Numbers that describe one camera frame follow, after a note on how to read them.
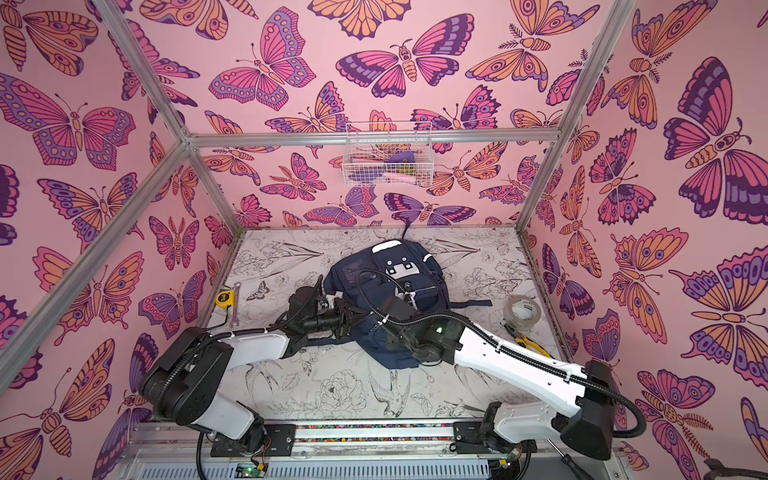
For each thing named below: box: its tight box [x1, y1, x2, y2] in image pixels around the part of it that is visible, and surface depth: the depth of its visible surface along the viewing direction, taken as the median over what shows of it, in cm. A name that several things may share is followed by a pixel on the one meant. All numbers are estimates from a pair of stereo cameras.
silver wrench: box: [230, 282, 242, 328], surface depth 101 cm
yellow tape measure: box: [216, 290, 235, 308], surface depth 100 cm
